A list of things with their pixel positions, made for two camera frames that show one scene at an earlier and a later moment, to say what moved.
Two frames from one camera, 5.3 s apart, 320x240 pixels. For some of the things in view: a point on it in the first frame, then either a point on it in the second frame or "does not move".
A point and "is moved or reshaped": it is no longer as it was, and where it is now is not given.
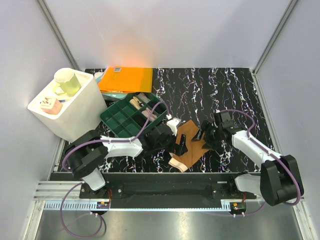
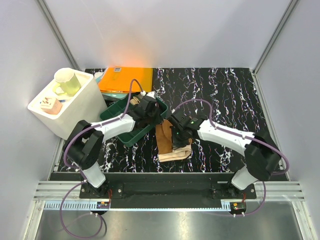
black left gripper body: [169, 145] → [153, 118]
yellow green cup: [66, 82] does not move
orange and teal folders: [117, 82] does not move
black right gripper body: [212, 136] → [179, 139]
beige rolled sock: [136, 103] does not move
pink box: [51, 105] does not move
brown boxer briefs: [195, 149] is moved or reshaped
